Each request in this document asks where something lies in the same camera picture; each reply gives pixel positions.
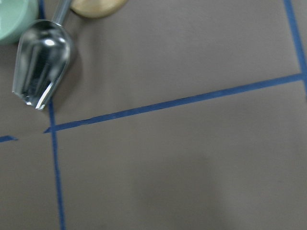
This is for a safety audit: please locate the large metal scoop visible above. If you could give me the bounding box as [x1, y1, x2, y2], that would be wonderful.
[12, 0, 75, 110]

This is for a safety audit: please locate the wooden mug tree stand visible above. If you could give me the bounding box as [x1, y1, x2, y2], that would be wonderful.
[70, 0, 127, 19]

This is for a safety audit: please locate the green bowl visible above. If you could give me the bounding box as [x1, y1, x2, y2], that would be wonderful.
[0, 0, 39, 45]

